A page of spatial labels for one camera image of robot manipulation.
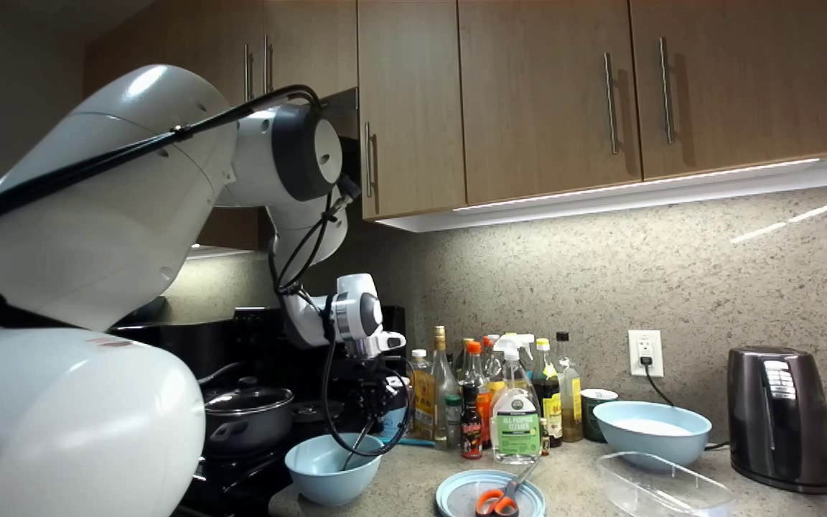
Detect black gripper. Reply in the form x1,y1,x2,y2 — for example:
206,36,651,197
353,357,410,436

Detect light blue small bowl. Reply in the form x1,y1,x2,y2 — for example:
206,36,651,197
285,434,383,505

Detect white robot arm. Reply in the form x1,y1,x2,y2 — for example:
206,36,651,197
0,62,406,517

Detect large light blue bowl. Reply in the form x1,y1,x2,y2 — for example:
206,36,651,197
594,400,711,466

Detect red hot sauce bottle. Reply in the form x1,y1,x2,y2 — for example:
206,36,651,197
459,385,483,460

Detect light blue plate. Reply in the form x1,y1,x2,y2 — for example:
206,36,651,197
434,467,545,517

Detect black pot with lid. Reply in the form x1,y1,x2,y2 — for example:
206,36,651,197
205,377,294,457

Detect green label spray bottle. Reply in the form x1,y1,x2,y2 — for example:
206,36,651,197
492,335,544,466

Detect black stove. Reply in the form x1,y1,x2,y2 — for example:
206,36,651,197
108,302,407,517

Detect dark soy sauce bottle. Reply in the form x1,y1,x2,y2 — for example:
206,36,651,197
532,335,562,447

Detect yellow label oil bottle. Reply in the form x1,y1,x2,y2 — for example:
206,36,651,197
554,329,584,443

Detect clear glass baking dish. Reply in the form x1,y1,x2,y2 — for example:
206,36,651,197
598,450,732,517

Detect wooden upper cabinets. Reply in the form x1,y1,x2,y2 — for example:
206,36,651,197
85,0,827,217

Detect black electric kettle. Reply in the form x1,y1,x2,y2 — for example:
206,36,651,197
726,348,827,494

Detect orange handled scissors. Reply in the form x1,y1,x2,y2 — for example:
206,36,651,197
473,476,525,517

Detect white wall outlet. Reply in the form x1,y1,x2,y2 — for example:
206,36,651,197
628,329,663,377

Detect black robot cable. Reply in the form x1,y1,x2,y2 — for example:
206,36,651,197
0,82,413,460

